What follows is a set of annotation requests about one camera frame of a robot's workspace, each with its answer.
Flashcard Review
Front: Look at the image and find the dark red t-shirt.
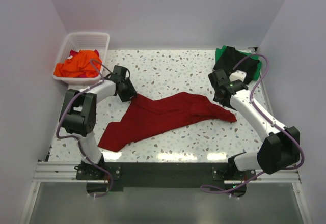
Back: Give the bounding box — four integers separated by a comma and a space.
98, 92, 237, 152

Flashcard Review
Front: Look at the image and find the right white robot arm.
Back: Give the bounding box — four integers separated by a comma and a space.
208, 69, 301, 175

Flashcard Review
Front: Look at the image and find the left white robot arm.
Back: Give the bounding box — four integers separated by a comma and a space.
56, 65, 137, 172

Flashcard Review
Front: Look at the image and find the folded black t-shirt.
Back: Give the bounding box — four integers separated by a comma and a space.
212, 46, 260, 85

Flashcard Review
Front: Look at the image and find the folded green t-shirt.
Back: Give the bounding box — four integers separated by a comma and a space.
215, 45, 263, 81

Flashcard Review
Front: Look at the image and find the orange t-shirt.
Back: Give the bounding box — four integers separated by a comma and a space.
53, 57, 102, 78

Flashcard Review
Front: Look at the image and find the white plastic laundry basket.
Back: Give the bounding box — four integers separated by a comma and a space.
52, 32, 110, 85

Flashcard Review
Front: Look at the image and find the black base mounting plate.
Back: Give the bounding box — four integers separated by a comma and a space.
75, 162, 256, 193

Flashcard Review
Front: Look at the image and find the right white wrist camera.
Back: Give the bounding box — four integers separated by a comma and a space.
229, 70, 247, 82

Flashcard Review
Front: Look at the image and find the aluminium extrusion rail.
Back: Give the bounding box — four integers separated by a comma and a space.
32, 151, 300, 183

